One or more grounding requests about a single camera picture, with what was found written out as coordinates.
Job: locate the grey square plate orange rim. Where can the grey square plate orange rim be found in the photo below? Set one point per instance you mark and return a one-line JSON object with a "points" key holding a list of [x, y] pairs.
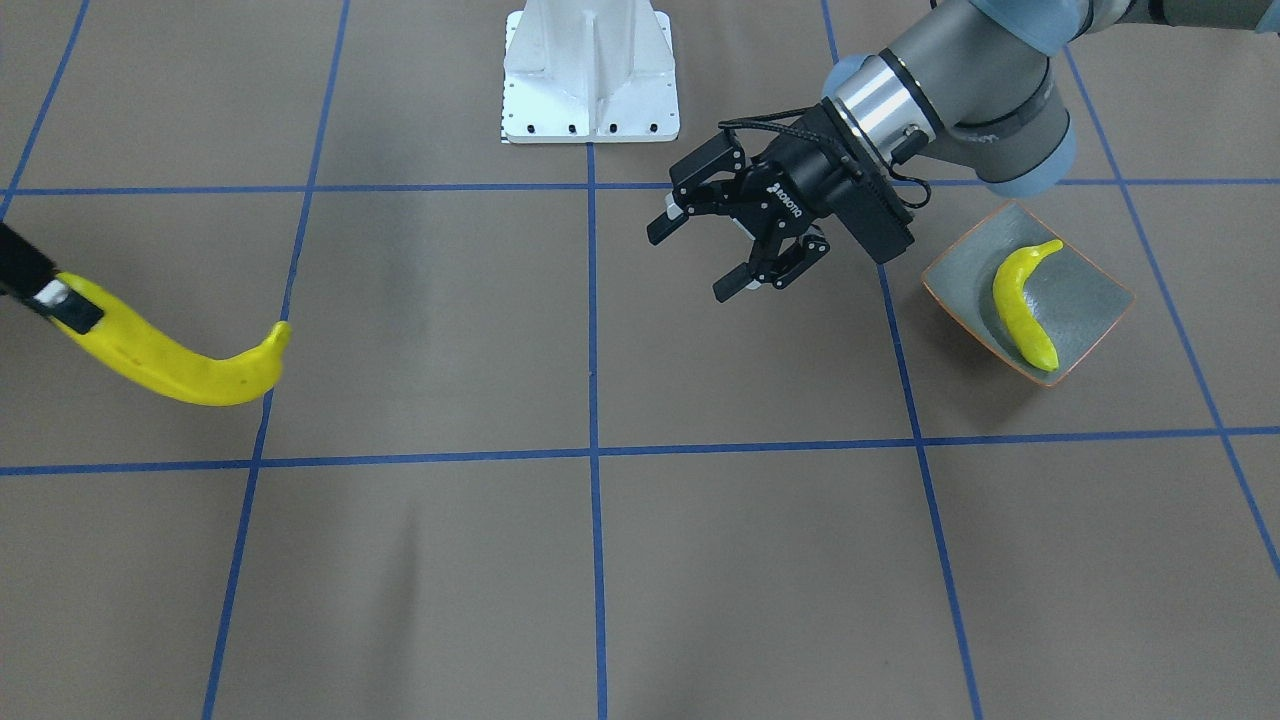
{"points": [[1075, 300]]}

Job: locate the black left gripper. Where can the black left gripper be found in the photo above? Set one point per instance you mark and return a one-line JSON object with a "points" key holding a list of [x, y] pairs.
{"points": [[795, 185]]}

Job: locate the yellow banana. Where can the yellow banana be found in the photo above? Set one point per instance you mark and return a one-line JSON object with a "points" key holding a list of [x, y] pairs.
{"points": [[117, 336], [1012, 307]]}

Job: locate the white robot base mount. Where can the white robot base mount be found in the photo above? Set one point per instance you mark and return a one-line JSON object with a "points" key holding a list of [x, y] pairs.
{"points": [[589, 72]]}

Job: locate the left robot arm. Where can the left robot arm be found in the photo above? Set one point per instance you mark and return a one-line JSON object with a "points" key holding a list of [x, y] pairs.
{"points": [[971, 83]]}

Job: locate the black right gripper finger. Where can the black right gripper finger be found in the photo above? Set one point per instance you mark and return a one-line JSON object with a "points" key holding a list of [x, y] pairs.
{"points": [[31, 277]]}

